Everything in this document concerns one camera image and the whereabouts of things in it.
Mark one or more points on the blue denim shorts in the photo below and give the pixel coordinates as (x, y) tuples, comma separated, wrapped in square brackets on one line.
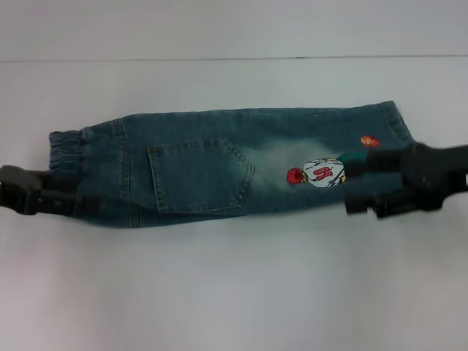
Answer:
[(219, 153)]

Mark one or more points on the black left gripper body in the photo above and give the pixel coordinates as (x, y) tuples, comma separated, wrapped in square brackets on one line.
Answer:
[(18, 197)]

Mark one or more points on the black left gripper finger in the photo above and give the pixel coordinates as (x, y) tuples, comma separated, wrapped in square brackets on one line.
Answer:
[(47, 179), (67, 201)]

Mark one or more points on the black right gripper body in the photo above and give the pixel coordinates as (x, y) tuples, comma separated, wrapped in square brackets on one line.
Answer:
[(435, 175)]

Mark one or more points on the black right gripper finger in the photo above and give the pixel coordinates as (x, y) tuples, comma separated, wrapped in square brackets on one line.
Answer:
[(373, 206), (384, 162)]

